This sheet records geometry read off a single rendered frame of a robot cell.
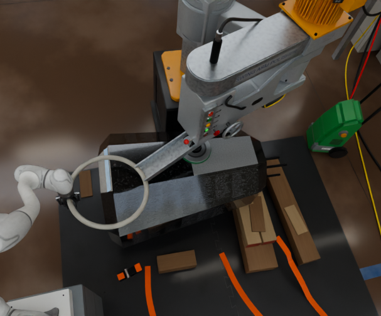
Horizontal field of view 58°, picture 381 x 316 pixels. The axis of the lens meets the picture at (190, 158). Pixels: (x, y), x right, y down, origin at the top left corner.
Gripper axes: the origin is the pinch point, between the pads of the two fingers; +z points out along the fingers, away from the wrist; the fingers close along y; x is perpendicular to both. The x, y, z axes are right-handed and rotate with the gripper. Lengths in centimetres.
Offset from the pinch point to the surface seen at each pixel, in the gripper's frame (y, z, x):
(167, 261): 57, 67, -37
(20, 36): -24, 83, 244
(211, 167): 92, -5, 0
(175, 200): 65, 8, -12
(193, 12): 94, -70, 74
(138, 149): 49, -2, 27
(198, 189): 81, 4, -10
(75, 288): -6.9, 5.3, -48.2
